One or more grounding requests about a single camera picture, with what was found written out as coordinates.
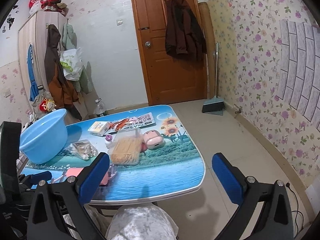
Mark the yellow white tissue pack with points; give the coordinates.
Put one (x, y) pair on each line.
(98, 127)

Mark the black world map wall sticker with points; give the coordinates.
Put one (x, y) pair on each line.
(10, 21)

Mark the brown orange hanging jacket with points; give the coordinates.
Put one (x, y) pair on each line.
(57, 80)

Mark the brown wooden door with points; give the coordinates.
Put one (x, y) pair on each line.
(155, 75)

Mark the dark brown hanging coat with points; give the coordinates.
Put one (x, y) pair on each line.
(182, 30)

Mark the clear box of toothpicks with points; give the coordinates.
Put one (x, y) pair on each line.
(125, 150)

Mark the dark red cloth pile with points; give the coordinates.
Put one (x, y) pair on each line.
(55, 2)

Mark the blue hanging garment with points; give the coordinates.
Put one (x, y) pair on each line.
(32, 75)

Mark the white crumpled plastic bag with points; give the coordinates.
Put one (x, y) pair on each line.
(35, 8)

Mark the pink box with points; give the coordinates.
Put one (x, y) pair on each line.
(75, 172)

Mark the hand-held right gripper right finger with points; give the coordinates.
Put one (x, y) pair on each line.
(227, 180)

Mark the white light switch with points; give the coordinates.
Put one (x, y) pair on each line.
(119, 22)

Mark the white wall socket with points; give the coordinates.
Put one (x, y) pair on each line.
(6, 93)

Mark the round metal door knob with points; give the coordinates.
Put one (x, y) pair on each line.
(148, 44)

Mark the white snack packet red print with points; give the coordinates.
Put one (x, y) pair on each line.
(135, 123)

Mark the clear bag of cotton swabs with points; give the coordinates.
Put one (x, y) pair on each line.
(82, 151)

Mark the white green plastic bag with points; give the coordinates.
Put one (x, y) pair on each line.
(72, 65)

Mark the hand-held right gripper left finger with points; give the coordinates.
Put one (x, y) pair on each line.
(95, 177)

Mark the small wall pipe valve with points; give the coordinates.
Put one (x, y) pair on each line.
(238, 111)

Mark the white paper sheet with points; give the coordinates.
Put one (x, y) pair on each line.
(312, 192)

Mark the floor clutter pile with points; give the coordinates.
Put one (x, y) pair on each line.
(28, 122)

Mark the red yellow plush toy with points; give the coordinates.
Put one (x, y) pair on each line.
(46, 104)

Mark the pale green hanging garment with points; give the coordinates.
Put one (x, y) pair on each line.
(68, 36)

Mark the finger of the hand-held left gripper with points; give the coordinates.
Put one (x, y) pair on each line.
(37, 176)

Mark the light blue plastic basin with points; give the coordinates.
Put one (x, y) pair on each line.
(42, 137)

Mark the pink pig-shaped gadget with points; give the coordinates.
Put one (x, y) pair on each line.
(152, 140)

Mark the grey hanging bag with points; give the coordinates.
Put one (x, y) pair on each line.
(37, 100)

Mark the large clear water bottle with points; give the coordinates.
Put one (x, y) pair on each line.
(100, 110)

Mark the light wooden wardrobe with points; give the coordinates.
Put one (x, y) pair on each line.
(37, 42)

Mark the small mushroom figurine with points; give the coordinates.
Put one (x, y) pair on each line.
(109, 140)

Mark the grey brick wall sticker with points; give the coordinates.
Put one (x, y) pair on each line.
(300, 67)

